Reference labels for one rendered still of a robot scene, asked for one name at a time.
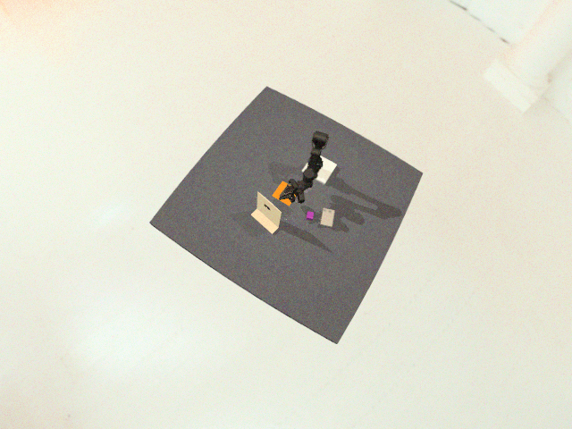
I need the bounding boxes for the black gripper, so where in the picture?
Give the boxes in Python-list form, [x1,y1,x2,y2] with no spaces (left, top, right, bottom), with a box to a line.
[279,179,306,203]

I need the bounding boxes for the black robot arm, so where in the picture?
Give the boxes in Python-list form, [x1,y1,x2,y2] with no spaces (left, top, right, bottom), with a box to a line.
[296,131,329,204]

